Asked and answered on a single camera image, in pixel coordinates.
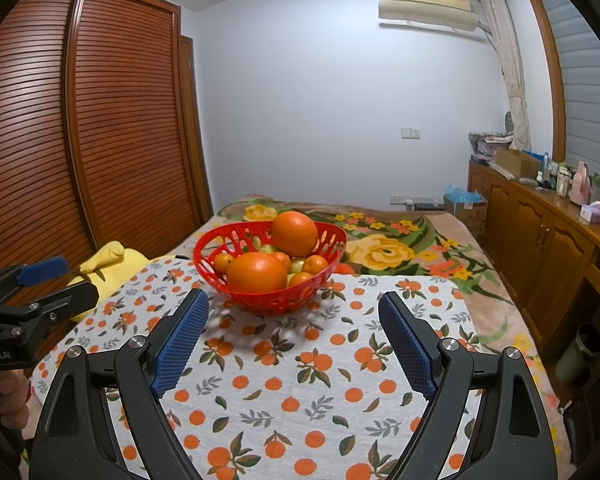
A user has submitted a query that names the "orange-print white tablecloth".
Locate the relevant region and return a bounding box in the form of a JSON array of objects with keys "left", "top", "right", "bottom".
[{"left": 30, "top": 260, "right": 481, "bottom": 480}]

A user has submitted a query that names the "red perforated plastic basket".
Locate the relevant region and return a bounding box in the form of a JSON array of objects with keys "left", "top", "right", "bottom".
[{"left": 193, "top": 220, "right": 347, "bottom": 317}]

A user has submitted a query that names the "person's left hand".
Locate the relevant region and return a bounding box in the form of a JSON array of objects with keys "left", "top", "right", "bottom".
[{"left": 0, "top": 370, "right": 32, "bottom": 442}]

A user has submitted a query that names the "cardboard box with blue bags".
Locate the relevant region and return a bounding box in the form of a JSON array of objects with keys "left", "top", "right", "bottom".
[{"left": 442, "top": 185, "right": 488, "bottom": 233}]

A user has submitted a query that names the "large orange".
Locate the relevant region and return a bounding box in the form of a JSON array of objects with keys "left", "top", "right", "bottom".
[
  {"left": 226, "top": 252, "right": 288, "bottom": 295},
  {"left": 271, "top": 211, "right": 320, "bottom": 257}
]

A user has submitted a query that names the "cream tied curtain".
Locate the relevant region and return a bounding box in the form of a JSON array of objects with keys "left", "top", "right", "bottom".
[{"left": 477, "top": 0, "right": 531, "bottom": 151}]

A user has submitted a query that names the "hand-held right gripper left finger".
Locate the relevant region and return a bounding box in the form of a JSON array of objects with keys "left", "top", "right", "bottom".
[{"left": 27, "top": 287, "right": 211, "bottom": 480}]

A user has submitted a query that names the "wooden window frame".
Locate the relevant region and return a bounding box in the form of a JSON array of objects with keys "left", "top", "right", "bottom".
[{"left": 522, "top": 0, "right": 568, "bottom": 163}]

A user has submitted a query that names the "long wooden cabinet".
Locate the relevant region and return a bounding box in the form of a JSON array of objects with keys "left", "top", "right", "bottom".
[{"left": 467, "top": 160, "right": 600, "bottom": 356}]

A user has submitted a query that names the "open cardboard box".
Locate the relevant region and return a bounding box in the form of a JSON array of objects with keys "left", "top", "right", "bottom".
[{"left": 495, "top": 147, "right": 542, "bottom": 176}]

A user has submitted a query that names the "brown slatted wooden wardrobe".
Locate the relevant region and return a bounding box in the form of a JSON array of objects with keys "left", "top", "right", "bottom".
[{"left": 0, "top": 0, "right": 213, "bottom": 356}]

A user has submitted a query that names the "grey waste bin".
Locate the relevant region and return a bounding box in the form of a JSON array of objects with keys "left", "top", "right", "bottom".
[{"left": 555, "top": 322, "right": 600, "bottom": 386}]

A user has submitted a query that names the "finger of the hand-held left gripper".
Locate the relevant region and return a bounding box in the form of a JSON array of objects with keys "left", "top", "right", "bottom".
[
  {"left": 0, "top": 256, "right": 70, "bottom": 302},
  {"left": 27, "top": 280, "right": 101, "bottom": 323}
]

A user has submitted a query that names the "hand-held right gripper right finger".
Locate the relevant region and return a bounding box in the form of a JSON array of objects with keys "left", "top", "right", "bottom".
[{"left": 377, "top": 290, "right": 555, "bottom": 480}]

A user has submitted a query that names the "stack of papers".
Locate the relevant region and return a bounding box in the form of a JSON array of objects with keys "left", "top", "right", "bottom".
[{"left": 469, "top": 131, "right": 513, "bottom": 163}]

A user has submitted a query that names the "yellow plush toy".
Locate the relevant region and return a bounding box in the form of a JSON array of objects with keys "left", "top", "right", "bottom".
[{"left": 70, "top": 241, "right": 190, "bottom": 321}]

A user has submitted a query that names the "pink bottle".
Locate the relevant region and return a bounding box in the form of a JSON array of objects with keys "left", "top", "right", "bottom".
[{"left": 570, "top": 161, "right": 592, "bottom": 205}]

